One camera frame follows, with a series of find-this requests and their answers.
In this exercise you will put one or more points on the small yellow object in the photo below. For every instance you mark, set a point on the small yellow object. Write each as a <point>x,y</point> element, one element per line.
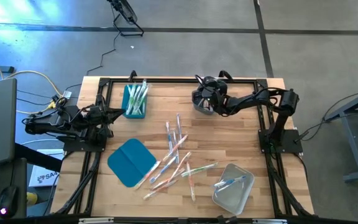
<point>32,199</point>

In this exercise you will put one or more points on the teal plastic lid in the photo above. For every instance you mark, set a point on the teal plastic lid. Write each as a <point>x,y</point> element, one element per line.
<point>129,161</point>

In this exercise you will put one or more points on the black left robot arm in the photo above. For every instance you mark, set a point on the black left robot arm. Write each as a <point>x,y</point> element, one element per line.
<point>48,126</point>

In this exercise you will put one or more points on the silver aluminium bracket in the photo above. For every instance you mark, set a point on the silver aluminium bracket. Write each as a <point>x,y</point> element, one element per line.
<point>95,221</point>
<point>269,221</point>

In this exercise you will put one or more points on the black table clamp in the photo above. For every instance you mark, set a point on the black table clamp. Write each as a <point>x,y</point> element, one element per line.
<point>132,74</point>
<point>225,73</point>

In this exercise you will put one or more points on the teal plastic bin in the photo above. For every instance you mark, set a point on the teal plastic bin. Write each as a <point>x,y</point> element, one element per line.
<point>124,105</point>

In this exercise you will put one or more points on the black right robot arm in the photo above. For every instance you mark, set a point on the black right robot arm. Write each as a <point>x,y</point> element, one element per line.
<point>259,99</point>

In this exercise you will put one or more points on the green toothbrush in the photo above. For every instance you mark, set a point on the green toothbrush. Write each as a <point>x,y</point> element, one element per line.
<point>139,96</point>
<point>199,169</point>
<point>132,99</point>
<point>129,96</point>
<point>142,91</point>
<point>135,98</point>
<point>143,108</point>
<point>145,96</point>

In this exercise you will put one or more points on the white cardboard box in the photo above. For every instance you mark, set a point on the white cardboard box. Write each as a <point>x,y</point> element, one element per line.
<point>42,179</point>

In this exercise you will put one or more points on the black diagonal beam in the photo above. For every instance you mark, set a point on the black diagonal beam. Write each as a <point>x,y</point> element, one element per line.
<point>39,158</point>

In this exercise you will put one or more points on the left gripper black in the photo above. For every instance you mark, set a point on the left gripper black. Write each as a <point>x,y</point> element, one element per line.
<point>99,116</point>

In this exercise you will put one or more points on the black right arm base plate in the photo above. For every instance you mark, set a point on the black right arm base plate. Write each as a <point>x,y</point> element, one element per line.
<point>292,146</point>

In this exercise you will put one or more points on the dark grey plastic bin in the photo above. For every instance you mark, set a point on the dark grey plastic bin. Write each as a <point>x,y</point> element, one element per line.
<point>202,110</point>

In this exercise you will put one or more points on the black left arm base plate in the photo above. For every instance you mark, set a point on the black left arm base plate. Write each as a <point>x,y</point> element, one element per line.
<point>82,149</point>

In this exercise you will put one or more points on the black computer mouse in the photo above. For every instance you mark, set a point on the black computer mouse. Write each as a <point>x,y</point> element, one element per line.
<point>7,202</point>

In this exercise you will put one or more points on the dark grey desk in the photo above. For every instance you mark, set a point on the dark grey desk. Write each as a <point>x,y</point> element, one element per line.
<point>17,174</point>

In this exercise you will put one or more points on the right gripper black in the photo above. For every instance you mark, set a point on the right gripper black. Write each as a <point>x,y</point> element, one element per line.
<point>213,93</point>

